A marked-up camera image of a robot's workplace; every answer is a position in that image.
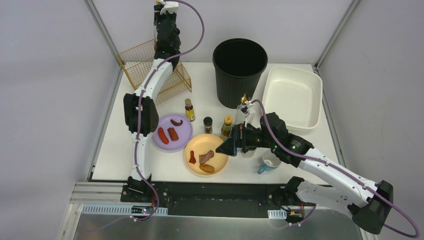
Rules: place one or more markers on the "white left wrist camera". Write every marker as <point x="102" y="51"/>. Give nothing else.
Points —
<point x="170" y="7"/>

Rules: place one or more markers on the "small yellow label bottle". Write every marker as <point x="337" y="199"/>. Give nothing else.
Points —
<point x="189" y="110"/>

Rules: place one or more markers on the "red sausage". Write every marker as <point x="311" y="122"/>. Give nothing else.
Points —
<point x="162" y="136"/>

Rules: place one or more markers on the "purple plate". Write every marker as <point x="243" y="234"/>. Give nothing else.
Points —
<point x="185" y="132"/>

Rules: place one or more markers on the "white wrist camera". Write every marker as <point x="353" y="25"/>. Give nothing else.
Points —
<point x="248" y="113"/>
<point x="170" y="7"/>

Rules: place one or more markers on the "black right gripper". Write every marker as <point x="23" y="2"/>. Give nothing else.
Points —
<point x="238" y="142"/>

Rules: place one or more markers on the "brown meat slice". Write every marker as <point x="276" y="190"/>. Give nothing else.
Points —
<point x="203" y="158"/>

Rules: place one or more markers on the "dark octopus tentacle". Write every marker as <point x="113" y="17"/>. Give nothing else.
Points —
<point x="177" y="123"/>

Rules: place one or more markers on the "clear oil dispenser bottle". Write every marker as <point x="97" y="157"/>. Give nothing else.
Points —
<point x="243" y="101"/>

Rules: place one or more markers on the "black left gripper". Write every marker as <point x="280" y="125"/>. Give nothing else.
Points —
<point x="162" y="19"/>

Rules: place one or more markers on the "brown sausage piece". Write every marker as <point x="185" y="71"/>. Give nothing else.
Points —
<point x="173" y="134"/>

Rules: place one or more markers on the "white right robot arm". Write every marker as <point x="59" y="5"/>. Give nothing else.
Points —
<point x="366" y="202"/>

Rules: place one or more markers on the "orange fried patty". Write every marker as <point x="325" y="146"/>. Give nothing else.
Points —
<point x="207" y="168"/>

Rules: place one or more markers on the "blue mug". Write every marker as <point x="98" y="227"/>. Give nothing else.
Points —
<point x="269" y="161"/>

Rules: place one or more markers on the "red chicken drumstick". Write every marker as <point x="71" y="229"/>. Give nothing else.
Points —
<point x="192" y="159"/>

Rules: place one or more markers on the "black lid spice jar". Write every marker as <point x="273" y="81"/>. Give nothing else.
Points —
<point x="248" y="154"/>

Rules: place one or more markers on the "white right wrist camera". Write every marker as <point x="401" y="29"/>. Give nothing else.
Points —
<point x="248" y="113"/>

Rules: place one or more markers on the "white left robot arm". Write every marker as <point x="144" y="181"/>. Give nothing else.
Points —
<point x="140" y="112"/>

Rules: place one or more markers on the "orange plate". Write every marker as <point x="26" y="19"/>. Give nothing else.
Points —
<point x="202" y="144"/>

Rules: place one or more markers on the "white square tub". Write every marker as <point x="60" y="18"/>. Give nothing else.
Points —
<point x="295" y="95"/>

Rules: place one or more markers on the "small black spice jar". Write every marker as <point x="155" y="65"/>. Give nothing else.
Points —
<point x="208" y="125"/>

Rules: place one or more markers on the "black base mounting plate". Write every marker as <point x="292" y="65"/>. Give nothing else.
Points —
<point x="204" y="199"/>

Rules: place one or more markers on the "black ribbed trash bin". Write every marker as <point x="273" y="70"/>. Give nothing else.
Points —
<point x="239" y="64"/>

